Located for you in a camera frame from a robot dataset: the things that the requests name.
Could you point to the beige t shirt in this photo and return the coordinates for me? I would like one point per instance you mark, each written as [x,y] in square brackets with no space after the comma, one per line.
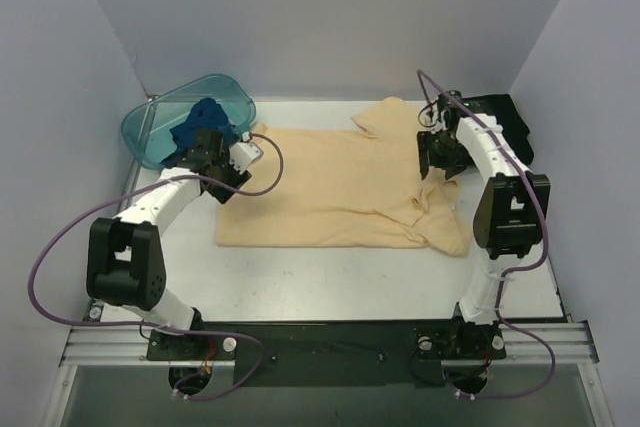
[359,187]

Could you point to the blue t shirt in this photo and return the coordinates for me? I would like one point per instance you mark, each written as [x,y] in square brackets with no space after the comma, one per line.
[206,114]

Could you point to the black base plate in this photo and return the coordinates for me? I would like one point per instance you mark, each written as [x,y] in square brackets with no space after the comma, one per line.
[338,353]

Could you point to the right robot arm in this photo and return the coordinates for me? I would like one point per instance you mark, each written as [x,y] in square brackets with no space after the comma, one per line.
[488,133]

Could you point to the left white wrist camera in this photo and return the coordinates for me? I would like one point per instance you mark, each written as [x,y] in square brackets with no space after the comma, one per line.
[244,154]

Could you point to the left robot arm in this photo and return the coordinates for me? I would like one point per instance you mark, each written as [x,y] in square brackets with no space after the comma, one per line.
[126,266]

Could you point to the teal plastic basket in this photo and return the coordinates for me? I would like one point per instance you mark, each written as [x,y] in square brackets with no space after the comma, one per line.
[145,129]

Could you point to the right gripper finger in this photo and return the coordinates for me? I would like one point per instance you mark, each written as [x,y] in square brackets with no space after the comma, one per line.
[454,170]
[423,139]

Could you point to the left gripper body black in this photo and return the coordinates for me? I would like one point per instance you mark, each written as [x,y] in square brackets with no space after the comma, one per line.
[197,150]

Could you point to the black folded t shirt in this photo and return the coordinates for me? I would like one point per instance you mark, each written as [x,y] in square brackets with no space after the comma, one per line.
[515,130]

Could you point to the aluminium frame rail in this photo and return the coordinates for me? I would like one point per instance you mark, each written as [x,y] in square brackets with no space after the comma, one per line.
[572,343]

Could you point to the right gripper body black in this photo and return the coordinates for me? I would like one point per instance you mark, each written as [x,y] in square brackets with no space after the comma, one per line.
[442,156]

